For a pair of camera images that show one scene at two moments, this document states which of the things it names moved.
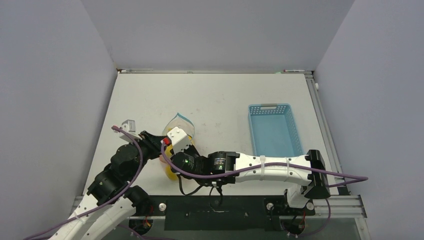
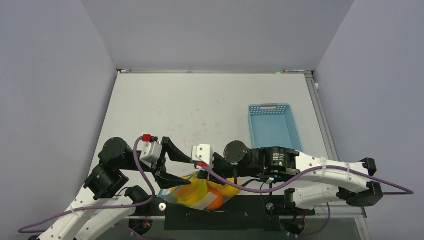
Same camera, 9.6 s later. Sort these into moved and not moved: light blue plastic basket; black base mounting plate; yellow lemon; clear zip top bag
Moved: clear zip top bag; yellow lemon
Not moved: light blue plastic basket; black base mounting plate
